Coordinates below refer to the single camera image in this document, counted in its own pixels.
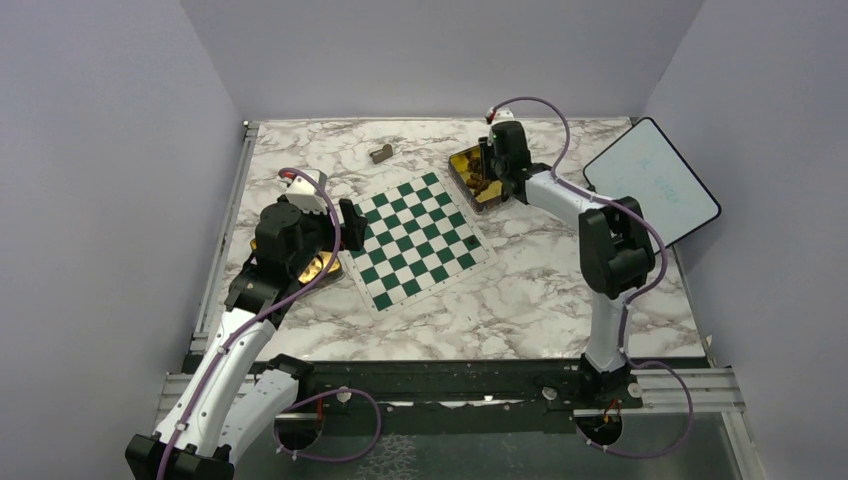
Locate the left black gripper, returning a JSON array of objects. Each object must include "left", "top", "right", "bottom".
[{"left": 290, "top": 199, "right": 368, "bottom": 277}]

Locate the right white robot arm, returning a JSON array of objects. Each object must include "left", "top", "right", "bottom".
[{"left": 479, "top": 120, "right": 656, "bottom": 407}]

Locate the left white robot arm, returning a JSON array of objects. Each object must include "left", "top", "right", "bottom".
[{"left": 125, "top": 198, "right": 368, "bottom": 479}]

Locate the gold tin with dark pieces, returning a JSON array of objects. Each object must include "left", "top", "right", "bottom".
[{"left": 448, "top": 139, "right": 507, "bottom": 215}]

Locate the gold tin with white pieces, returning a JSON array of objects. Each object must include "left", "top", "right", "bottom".
[{"left": 248, "top": 239, "right": 345, "bottom": 288}]

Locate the green white chess board mat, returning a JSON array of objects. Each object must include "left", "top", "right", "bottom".
[{"left": 342, "top": 171, "right": 498, "bottom": 320}]

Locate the small grey tan clip device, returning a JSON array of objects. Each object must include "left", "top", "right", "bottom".
[{"left": 368, "top": 144, "right": 394, "bottom": 165}]

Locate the small whiteboard tablet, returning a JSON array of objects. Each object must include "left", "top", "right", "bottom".
[{"left": 583, "top": 117, "right": 722, "bottom": 247}]

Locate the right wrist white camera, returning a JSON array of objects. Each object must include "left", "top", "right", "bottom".
[{"left": 485, "top": 107, "right": 516, "bottom": 130}]

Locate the wrist white camera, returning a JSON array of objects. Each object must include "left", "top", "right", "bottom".
[
  {"left": 281, "top": 169, "right": 327, "bottom": 214},
  {"left": 485, "top": 107, "right": 516, "bottom": 130}
]

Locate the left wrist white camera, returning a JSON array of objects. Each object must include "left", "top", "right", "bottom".
[{"left": 281, "top": 169, "right": 327, "bottom": 214}]

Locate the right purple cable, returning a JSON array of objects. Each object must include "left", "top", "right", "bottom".
[{"left": 485, "top": 96, "right": 696, "bottom": 460}]

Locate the purple cable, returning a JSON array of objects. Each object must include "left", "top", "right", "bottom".
[
  {"left": 485, "top": 96, "right": 696, "bottom": 460},
  {"left": 155, "top": 167, "right": 384, "bottom": 480}
]

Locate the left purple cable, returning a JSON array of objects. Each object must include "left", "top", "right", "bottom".
[{"left": 155, "top": 167, "right": 384, "bottom": 480}]

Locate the black metal base frame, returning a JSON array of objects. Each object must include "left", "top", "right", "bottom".
[{"left": 165, "top": 357, "right": 747, "bottom": 439}]

